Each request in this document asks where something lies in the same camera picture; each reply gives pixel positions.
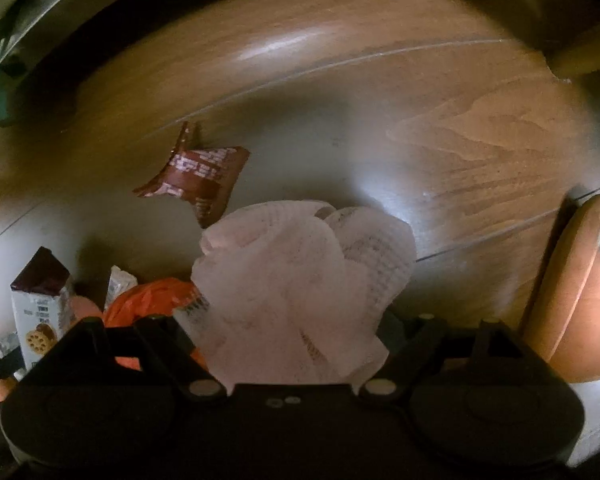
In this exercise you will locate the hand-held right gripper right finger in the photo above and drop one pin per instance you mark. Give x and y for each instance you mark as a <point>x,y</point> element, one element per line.
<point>415,355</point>

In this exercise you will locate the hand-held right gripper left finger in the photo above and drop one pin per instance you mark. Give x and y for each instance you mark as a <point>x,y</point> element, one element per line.
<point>180,355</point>

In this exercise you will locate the white paper towel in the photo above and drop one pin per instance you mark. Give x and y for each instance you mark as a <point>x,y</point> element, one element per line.
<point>280,285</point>

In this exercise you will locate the orange plastic bag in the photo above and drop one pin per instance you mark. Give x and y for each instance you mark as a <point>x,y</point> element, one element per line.
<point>145,300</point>

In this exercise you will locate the small white crumpled wrapper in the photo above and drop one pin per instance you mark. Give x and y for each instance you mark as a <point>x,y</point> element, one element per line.
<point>120,282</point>

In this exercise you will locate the white and brown cookie box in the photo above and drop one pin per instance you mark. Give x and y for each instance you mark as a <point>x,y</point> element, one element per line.
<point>37,320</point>

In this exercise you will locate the crumpled silver wrapper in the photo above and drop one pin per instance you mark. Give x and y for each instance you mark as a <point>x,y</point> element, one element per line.
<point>5,345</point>

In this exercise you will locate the red-brown snack wrapper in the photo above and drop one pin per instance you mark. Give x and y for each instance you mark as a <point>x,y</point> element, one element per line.
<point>200,175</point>

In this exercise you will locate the yellowish wooden furniture piece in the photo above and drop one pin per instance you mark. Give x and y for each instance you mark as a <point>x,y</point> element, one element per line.
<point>590,50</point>

